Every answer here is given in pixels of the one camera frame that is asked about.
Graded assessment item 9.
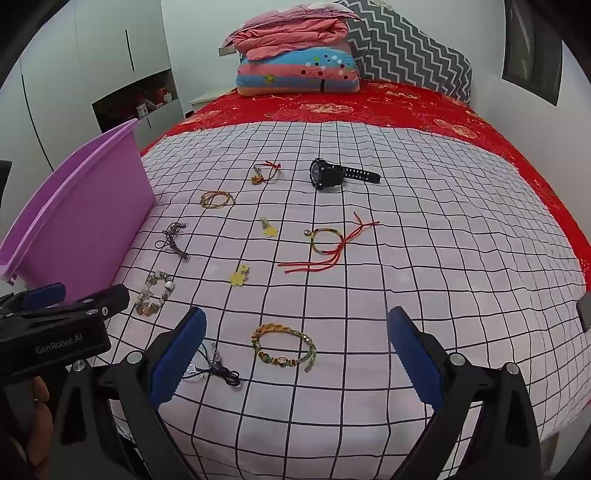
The dark cord keychain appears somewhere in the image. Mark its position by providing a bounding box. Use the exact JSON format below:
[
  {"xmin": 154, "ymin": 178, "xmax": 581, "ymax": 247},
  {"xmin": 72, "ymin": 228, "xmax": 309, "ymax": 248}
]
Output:
[{"xmin": 154, "ymin": 222, "xmax": 191, "ymax": 262}]

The folded pink quilt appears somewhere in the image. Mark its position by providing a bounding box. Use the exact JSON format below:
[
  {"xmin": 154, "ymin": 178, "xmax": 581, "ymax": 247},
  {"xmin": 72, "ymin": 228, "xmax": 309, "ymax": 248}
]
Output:
[{"xmin": 231, "ymin": 2, "xmax": 363, "ymax": 63}]

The person's left hand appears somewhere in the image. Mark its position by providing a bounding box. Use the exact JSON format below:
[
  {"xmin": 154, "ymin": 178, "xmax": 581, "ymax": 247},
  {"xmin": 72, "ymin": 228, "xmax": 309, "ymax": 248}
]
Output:
[{"xmin": 25, "ymin": 375, "xmax": 55, "ymax": 469}]

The multicolour bracelet with red cords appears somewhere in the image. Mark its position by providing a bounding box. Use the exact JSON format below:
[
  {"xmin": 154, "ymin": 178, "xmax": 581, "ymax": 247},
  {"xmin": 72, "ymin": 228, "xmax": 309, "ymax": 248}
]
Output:
[{"xmin": 277, "ymin": 211, "xmax": 380, "ymax": 274}]

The white wardrobe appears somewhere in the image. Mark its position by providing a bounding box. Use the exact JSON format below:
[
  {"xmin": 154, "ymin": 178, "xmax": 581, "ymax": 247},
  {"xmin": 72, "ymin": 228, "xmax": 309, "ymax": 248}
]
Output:
[{"xmin": 0, "ymin": 0, "xmax": 182, "ymax": 185}]

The black cord pendant necklace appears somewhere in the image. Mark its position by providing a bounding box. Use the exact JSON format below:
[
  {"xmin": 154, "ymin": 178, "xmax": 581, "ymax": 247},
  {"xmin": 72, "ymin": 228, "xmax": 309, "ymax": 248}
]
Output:
[{"xmin": 182, "ymin": 339, "xmax": 242, "ymax": 387}]

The white beaded bracelet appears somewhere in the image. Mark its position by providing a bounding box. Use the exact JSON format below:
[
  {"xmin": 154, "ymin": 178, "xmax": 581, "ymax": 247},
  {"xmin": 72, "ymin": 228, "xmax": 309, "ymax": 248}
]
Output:
[{"xmin": 133, "ymin": 271, "xmax": 176, "ymax": 318}]

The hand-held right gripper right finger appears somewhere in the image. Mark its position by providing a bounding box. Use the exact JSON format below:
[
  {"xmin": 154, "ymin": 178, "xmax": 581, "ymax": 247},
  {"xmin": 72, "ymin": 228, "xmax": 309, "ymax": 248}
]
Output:
[{"xmin": 387, "ymin": 305, "xmax": 543, "ymax": 480}]

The purple plastic basin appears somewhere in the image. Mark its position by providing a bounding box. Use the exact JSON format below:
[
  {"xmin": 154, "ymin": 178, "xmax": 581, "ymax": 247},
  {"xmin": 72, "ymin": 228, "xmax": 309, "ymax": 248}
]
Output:
[{"xmin": 0, "ymin": 118, "xmax": 157, "ymax": 305}]

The gold braided cord bracelet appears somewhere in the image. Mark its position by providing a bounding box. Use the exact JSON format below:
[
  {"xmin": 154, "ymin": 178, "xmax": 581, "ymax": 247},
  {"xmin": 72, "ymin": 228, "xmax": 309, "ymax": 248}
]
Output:
[{"xmin": 200, "ymin": 191, "xmax": 235, "ymax": 208}]

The rainbow bracelet with gold pendant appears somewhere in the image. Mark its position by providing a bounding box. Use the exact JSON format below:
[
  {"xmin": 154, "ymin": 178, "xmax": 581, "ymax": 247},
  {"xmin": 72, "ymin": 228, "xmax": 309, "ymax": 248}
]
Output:
[{"xmin": 251, "ymin": 160, "xmax": 283, "ymax": 185}]

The white nightstand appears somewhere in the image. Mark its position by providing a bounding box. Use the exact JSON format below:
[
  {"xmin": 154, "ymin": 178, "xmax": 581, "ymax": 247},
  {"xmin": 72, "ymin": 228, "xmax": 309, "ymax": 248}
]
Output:
[{"xmin": 190, "ymin": 85, "xmax": 234, "ymax": 112}]

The red floral bedsheet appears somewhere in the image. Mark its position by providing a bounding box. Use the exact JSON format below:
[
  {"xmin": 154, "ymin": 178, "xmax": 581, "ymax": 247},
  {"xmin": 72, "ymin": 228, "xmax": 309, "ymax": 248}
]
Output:
[{"xmin": 139, "ymin": 80, "xmax": 591, "ymax": 278}]

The grey zigzag pillow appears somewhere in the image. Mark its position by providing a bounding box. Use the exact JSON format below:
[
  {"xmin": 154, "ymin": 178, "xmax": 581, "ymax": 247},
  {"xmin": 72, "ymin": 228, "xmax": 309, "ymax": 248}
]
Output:
[{"xmin": 332, "ymin": 0, "xmax": 472, "ymax": 103}]

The dark window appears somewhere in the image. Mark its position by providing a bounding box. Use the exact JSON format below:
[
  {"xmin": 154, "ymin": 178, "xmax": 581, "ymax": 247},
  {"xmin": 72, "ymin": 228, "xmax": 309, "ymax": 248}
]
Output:
[{"xmin": 501, "ymin": 0, "xmax": 564, "ymax": 106}]

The black digital wristwatch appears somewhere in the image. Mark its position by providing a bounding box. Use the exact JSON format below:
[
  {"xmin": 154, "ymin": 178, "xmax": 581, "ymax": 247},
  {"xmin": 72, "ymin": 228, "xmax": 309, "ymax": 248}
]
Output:
[{"xmin": 309, "ymin": 158, "xmax": 382, "ymax": 191}]

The colourful striped pillow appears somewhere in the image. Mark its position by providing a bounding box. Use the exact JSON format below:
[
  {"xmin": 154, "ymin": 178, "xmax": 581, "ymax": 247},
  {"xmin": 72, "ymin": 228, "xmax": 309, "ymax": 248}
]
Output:
[{"xmin": 235, "ymin": 44, "xmax": 362, "ymax": 97}]

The gold green braided bead bracelet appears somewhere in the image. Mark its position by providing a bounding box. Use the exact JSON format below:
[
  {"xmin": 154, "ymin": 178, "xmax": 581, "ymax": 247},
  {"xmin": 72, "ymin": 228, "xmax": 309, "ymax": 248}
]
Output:
[{"xmin": 250, "ymin": 323, "xmax": 318, "ymax": 374}]

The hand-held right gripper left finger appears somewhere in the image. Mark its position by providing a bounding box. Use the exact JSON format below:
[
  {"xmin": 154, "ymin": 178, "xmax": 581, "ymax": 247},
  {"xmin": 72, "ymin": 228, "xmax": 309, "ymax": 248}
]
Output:
[{"xmin": 48, "ymin": 305, "xmax": 207, "ymax": 480}]

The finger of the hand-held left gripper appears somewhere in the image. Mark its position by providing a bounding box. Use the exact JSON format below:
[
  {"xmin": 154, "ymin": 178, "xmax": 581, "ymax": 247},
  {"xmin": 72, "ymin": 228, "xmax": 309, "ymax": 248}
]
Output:
[
  {"xmin": 0, "ymin": 282, "xmax": 66, "ymax": 319},
  {"xmin": 46, "ymin": 283, "xmax": 131, "ymax": 324}
]

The dark grey object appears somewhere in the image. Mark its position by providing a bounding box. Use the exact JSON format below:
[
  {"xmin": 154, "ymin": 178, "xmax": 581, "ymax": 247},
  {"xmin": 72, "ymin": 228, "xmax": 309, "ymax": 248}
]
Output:
[{"xmin": 576, "ymin": 295, "xmax": 591, "ymax": 334}]

